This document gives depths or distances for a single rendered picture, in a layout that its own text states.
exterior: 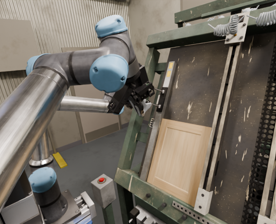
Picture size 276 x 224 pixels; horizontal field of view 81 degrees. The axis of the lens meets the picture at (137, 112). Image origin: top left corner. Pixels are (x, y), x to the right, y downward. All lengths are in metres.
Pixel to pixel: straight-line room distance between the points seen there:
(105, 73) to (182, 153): 0.93
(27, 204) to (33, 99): 0.43
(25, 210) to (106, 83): 0.49
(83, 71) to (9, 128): 0.17
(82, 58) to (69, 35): 3.57
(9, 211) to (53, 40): 3.42
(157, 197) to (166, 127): 0.48
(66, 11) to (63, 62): 3.68
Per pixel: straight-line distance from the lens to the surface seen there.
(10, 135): 0.27
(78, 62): 0.37
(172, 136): 1.20
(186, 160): 1.15
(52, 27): 3.88
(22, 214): 0.69
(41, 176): 0.96
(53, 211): 1.01
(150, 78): 1.51
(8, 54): 3.40
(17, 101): 0.31
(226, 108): 1.06
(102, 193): 1.31
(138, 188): 1.33
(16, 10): 3.84
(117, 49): 0.37
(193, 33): 1.35
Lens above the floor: 1.74
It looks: 17 degrees down
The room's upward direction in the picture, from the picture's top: 6 degrees counter-clockwise
